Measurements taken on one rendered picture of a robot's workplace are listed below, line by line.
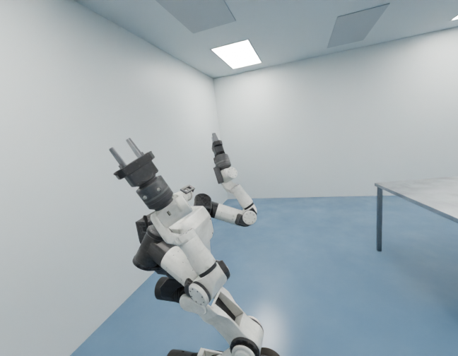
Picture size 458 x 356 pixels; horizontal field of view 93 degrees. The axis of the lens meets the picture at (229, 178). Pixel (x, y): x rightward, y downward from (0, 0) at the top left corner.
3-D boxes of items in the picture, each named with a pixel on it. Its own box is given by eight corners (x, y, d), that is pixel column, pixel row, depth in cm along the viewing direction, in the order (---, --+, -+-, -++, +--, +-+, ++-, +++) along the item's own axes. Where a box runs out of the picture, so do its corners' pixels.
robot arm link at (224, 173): (234, 157, 123) (240, 176, 121) (225, 164, 132) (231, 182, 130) (217, 160, 117) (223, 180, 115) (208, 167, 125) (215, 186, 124)
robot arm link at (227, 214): (251, 233, 119) (213, 221, 119) (249, 226, 132) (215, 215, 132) (259, 213, 119) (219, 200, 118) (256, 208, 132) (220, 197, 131)
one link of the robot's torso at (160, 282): (155, 306, 114) (148, 275, 111) (168, 289, 126) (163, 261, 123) (203, 313, 105) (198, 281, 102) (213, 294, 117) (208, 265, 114)
